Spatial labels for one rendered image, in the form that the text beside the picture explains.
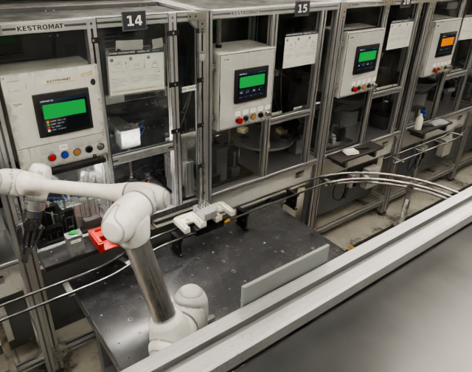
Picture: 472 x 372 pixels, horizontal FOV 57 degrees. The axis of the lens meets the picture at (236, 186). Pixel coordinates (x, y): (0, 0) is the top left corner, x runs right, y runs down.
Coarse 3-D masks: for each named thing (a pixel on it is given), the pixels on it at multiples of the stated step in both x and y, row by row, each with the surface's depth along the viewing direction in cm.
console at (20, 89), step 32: (64, 64) 206; (96, 64) 203; (0, 96) 199; (32, 96) 191; (64, 96) 199; (96, 96) 210; (32, 128) 198; (96, 128) 216; (32, 160) 204; (64, 160) 213
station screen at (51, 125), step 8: (72, 96) 200; (80, 96) 203; (40, 104) 193; (48, 104) 195; (48, 120) 198; (56, 120) 201; (64, 120) 203; (72, 120) 205; (80, 120) 208; (88, 120) 210; (48, 128) 200; (56, 128) 202; (64, 128) 204; (72, 128) 207
